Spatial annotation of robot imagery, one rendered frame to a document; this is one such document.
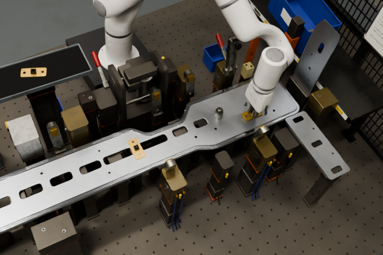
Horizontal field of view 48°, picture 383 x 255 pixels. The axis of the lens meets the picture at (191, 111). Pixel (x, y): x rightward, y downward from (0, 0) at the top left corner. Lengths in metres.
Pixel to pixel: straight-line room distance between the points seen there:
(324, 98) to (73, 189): 0.99
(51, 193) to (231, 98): 0.76
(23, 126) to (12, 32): 1.94
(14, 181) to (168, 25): 1.22
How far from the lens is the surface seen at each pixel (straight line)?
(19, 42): 3.34
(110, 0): 1.72
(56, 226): 1.43
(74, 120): 1.54
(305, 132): 1.71
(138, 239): 1.74
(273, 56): 1.42
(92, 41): 2.15
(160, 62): 1.54
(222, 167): 1.56
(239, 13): 1.38
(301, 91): 1.82
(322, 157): 1.68
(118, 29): 1.87
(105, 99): 1.58
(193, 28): 2.37
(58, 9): 3.52
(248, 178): 1.75
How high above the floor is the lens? 2.36
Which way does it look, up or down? 55 degrees down
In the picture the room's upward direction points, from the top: 10 degrees clockwise
